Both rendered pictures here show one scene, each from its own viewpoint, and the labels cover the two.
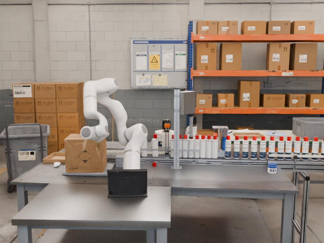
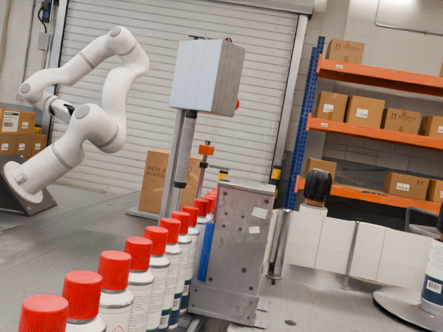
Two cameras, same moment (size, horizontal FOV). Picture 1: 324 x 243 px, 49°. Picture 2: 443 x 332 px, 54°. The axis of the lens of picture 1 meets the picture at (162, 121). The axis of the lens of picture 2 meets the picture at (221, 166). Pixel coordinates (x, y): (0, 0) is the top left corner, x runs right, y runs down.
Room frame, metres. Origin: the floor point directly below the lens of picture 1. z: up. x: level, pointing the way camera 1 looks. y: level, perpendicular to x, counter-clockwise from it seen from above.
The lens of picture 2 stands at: (3.14, -1.41, 1.23)
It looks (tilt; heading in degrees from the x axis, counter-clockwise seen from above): 4 degrees down; 92
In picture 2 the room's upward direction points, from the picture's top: 10 degrees clockwise
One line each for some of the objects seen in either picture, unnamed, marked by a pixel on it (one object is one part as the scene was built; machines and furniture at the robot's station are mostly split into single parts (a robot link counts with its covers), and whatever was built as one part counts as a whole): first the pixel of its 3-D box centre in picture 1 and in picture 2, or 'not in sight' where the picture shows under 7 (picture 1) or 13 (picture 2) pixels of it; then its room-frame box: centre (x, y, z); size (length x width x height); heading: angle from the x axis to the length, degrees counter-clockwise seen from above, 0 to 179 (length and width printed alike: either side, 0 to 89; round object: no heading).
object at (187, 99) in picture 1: (184, 102); (207, 78); (3.01, -0.19, 1.38); 0.17 x 0.10 x 0.19; 140
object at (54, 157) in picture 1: (64, 157); not in sight; (3.19, 0.90, 0.85); 0.30 x 0.26 x 0.04; 85
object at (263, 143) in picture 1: (263, 147); (126, 319); (3.03, -0.88, 0.98); 0.05 x 0.05 x 0.20
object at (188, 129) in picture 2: (191, 126); (185, 149); (2.99, -0.25, 1.18); 0.04 x 0.04 x 0.21
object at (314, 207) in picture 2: (166, 134); (312, 217); (3.39, -0.04, 1.03); 0.09 x 0.09 x 0.30
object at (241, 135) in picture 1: (248, 135); not in sight; (4.44, -1.10, 0.82); 0.34 x 0.24 x 0.03; 94
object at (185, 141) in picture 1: (185, 146); not in sight; (3.09, -0.21, 0.98); 0.05 x 0.05 x 0.20
